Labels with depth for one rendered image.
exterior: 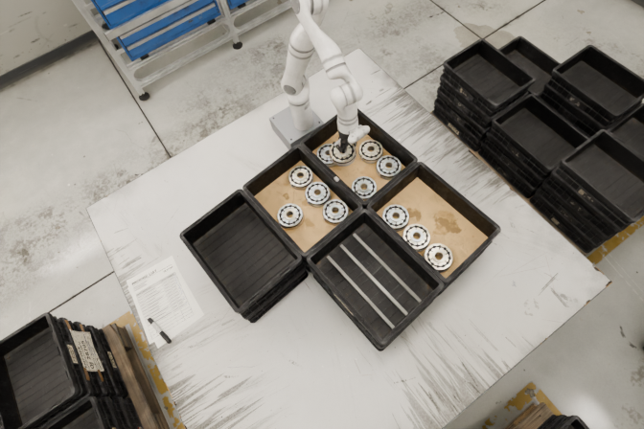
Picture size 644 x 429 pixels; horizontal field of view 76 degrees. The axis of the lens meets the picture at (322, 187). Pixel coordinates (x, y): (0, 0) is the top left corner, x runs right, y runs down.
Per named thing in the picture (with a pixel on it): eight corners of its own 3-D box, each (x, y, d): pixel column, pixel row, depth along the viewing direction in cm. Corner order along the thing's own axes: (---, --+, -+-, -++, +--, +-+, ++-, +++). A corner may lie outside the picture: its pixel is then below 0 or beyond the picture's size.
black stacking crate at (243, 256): (189, 245, 169) (178, 235, 159) (247, 200, 176) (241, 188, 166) (245, 320, 153) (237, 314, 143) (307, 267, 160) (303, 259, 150)
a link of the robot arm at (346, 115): (337, 129, 142) (360, 120, 143) (335, 101, 129) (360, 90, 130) (329, 115, 145) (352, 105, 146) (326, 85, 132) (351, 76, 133)
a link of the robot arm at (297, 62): (285, 47, 146) (294, 29, 150) (277, 92, 171) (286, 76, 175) (309, 57, 147) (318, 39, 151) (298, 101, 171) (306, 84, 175)
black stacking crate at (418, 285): (308, 267, 160) (305, 259, 150) (364, 219, 168) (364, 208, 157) (380, 349, 144) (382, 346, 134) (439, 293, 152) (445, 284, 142)
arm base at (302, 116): (289, 122, 195) (284, 98, 180) (305, 111, 197) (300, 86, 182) (301, 134, 191) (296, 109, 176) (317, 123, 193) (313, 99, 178)
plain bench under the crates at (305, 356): (151, 255, 256) (84, 208, 194) (359, 124, 288) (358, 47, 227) (291, 529, 188) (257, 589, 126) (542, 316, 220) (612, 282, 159)
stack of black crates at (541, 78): (476, 82, 278) (485, 56, 258) (509, 60, 284) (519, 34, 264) (522, 120, 261) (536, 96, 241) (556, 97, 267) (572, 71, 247)
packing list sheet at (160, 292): (122, 283, 175) (121, 283, 175) (171, 252, 180) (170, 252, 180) (152, 351, 161) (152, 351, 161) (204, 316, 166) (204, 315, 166)
